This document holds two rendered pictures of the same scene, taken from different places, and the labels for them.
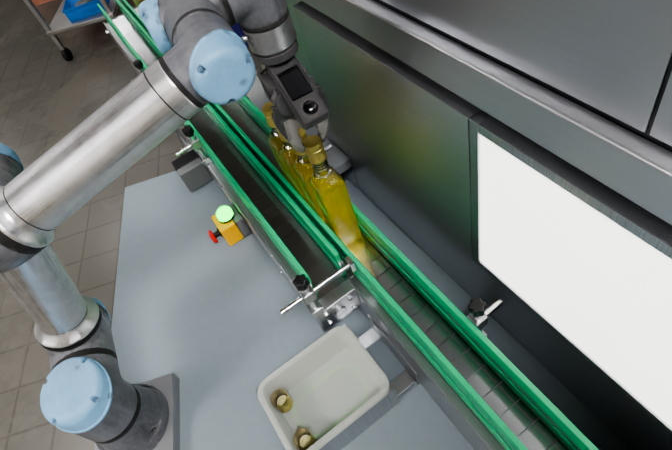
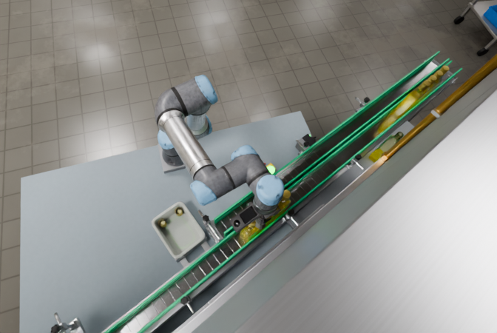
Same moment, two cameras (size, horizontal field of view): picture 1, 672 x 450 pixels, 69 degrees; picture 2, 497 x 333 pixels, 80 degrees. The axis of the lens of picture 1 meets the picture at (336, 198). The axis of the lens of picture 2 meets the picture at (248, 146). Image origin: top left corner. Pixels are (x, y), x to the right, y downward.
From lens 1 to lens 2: 74 cm
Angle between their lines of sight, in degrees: 37
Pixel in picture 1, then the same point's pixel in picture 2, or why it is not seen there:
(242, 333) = not seen: hidden behind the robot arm
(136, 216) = (281, 122)
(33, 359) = (248, 82)
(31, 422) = (220, 92)
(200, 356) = not seen: hidden behind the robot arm
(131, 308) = (229, 135)
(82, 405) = (162, 140)
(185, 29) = (216, 174)
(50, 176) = (171, 134)
